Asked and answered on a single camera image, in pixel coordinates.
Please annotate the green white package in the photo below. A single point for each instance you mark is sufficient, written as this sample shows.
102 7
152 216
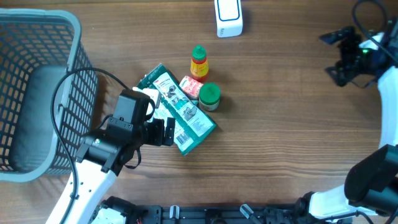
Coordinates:
192 125

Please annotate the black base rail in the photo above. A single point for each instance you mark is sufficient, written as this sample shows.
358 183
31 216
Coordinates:
206 215

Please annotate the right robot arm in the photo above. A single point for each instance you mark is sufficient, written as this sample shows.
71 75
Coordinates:
370 187

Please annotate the green lid jar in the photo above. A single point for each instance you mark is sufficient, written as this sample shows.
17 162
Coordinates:
209 96

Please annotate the grey plastic mesh basket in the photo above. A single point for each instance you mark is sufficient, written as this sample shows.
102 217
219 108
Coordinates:
48 92

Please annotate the small red white box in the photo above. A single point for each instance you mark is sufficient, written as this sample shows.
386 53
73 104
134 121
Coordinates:
190 87

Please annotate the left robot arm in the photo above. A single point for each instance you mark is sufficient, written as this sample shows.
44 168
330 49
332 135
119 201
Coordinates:
102 155

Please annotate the white barcode scanner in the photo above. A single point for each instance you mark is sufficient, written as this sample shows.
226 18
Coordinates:
229 18

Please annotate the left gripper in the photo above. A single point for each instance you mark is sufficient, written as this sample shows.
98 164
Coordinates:
158 138

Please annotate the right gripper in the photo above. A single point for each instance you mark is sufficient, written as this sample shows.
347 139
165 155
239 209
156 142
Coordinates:
352 37

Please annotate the red yellow sauce bottle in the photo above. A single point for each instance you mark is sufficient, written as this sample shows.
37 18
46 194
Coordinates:
199 64

